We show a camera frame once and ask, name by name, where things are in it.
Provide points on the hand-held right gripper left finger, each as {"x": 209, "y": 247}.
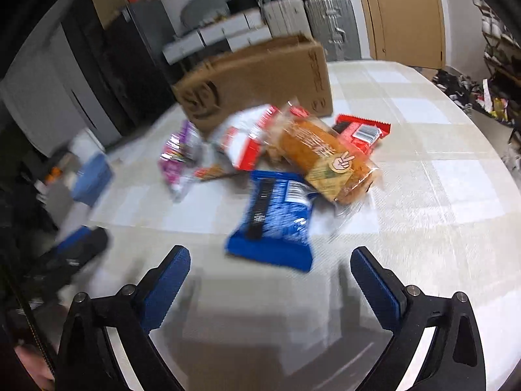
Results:
{"x": 167, "y": 291}

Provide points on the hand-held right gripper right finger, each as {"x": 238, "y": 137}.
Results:
{"x": 374, "y": 291}

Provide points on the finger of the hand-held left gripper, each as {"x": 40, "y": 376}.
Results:
{"x": 83, "y": 246}

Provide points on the blue snack packet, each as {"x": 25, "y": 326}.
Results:
{"x": 268, "y": 220}

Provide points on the small orange snack packet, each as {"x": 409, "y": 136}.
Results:
{"x": 211, "y": 173}

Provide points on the pink purple snack packet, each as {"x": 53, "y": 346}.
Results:
{"x": 179, "y": 159}

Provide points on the bread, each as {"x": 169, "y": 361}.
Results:
{"x": 317, "y": 146}

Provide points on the white red snack packet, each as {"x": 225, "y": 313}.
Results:
{"x": 244, "y": 138}

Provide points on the brown cardboard box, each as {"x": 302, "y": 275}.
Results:
{"x": 260, "y": 77}

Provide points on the person's left hand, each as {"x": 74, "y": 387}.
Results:
{"x": 36, "y": 368}

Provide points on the white wardrobe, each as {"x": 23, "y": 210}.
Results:
{"x": 61, "y": 102}

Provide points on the black cabinet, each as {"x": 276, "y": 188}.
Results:
{"x": 93, "y": 49}

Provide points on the dark grey refrigerator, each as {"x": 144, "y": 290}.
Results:
{"x": 150, "y": 40}

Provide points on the pile of shoes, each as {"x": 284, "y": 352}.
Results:
{"x": 458, "y": 85}

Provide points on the flat cardboard box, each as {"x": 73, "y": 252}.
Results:
{"x": 101, "y": 0}

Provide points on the white desk with drawers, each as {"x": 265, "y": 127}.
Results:
{"x": 219, "y": 34}

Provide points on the silver suitcase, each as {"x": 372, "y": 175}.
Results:
{"x": 331, "y": 24}

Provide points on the grey folded table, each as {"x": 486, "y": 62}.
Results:
{"x": 203, "y": 4}

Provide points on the wooden door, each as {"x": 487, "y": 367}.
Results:
{"x": 403, "y": 12}

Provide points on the beige suitcase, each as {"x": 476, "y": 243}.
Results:
{"x": 285, "y": 16}

